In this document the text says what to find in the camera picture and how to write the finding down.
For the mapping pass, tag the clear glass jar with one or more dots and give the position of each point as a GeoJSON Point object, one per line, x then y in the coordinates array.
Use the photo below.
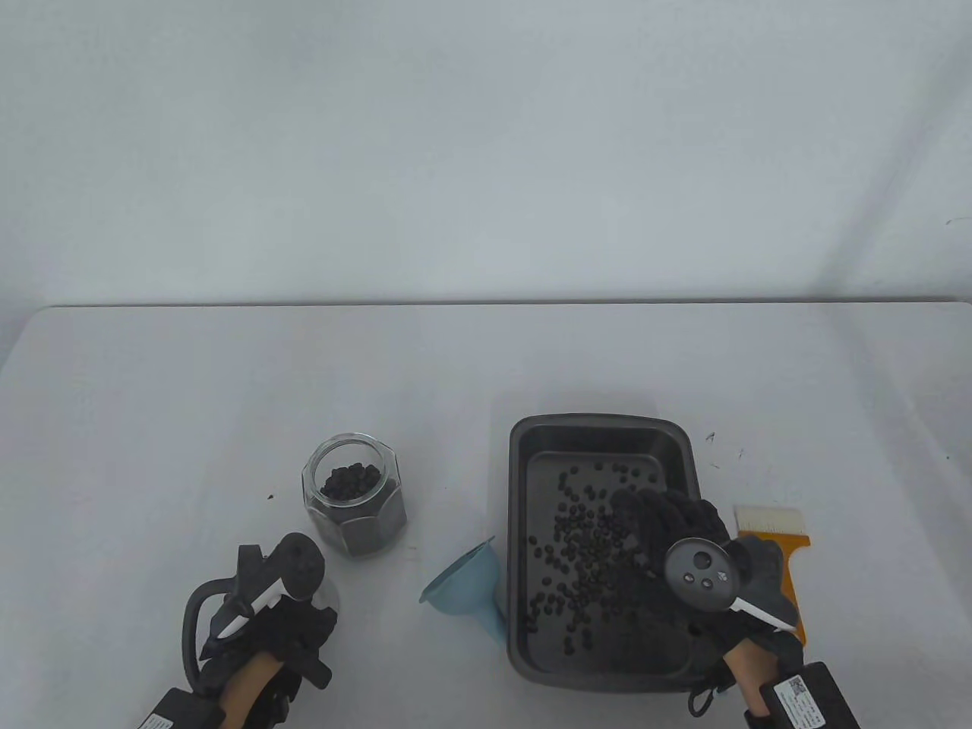
{"type": "Point", "coordinates": [383, 524]}

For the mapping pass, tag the person's right forearm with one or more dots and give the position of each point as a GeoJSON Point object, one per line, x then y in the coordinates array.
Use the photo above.
{"type": "Point", "coordinates": [748, 672]}

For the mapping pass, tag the clear glass jar lid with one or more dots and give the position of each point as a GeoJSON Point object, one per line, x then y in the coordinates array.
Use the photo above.
{"type": "Point", "coordinates": [332, 597]}

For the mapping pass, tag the grey and white left controller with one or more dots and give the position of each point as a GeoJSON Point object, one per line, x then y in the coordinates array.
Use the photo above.
{"type": "Point", "coordinates": [300, 566]}

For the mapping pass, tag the person's left hand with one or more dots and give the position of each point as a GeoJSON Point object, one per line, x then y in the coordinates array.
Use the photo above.
{"type": "Point", "coordinates": [292, 626]}

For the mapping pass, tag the person's right hand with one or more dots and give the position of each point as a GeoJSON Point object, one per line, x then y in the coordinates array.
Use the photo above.
{"type": "Point", "coordinates": [661, 524]}

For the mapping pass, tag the black wrist box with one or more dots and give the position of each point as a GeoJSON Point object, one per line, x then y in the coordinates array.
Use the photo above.
{"type": "Point", "coordinates": [182, 710]}
{"type": "Point", "coordinates": [809, 699]}

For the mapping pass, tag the small batch of coffee beans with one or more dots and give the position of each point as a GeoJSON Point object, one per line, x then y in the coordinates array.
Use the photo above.
{"type": "Point", "coordinates": [581, 547]}

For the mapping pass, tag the black left wrist box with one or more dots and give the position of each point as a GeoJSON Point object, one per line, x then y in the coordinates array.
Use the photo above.
{"type": "Point", "coordinates": [182, 710]}

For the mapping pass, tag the light blue plastic funnel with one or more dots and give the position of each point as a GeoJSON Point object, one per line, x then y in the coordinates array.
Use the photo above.
{"type": "Point", "coordinates": [463, 588]}

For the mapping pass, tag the dark grey baking tray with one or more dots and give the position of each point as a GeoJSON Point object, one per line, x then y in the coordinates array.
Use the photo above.
{"type": "Point", "coordinates": [600, 440]}

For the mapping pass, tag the orange brush with white bristles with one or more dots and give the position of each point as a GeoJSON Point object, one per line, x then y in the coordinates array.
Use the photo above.
{"type": "Point", "coordinates": [771, 520]}

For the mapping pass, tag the grey and white controller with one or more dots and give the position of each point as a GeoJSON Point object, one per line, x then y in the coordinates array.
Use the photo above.
{"type": "Point", "coordinates": [699, 573]}
{"type": "Point", "coordinates": [300, 566]}

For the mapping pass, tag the grey and white right controller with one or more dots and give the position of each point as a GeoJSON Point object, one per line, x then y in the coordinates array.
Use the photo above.
{"type": "Point", "coordinates": [699, 573]}

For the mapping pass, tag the person's left forearm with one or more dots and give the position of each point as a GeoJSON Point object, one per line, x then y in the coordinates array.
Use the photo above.
{"type": "Point", "coordinates": [254, 680]}

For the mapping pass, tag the black right wrist box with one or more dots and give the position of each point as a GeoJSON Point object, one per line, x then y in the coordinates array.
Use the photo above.
{"type": "Point", "coordinates": [809, 699]}

